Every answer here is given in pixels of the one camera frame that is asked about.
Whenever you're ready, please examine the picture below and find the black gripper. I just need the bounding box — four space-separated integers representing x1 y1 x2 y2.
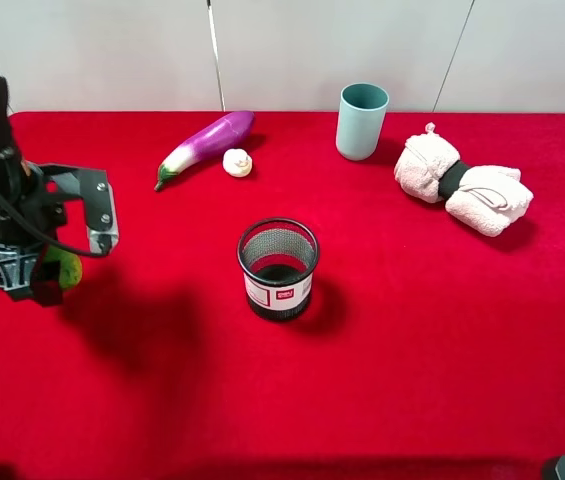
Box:
0 162 66 307

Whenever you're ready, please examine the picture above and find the teal plastic cup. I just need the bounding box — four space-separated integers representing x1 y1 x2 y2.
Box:
336 83 389 161

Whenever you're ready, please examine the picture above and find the white toy mushroom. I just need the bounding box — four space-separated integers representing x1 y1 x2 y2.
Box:
222 148 253 178

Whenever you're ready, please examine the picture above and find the black mesh pen holder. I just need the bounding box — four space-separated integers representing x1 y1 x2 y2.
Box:
237 217 320 323

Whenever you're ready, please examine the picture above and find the green toy fruit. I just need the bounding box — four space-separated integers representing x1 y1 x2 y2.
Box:
44 246 83 291

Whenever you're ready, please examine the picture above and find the pink rolled towel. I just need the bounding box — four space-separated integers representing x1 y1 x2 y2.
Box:
394 122 533 238

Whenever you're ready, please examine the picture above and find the black cable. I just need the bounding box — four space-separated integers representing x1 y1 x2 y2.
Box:
0 149 113 259

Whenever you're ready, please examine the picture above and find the purple toy eggplant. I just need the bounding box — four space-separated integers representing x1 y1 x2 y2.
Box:
154 110 255 192

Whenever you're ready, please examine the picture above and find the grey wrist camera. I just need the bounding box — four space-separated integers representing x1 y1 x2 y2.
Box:
40 164 119 258

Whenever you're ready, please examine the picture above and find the red table cloth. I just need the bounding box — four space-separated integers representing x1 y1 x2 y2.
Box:
0 112 565 479

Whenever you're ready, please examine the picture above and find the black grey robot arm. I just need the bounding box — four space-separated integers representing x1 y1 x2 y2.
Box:
0 75 77 307

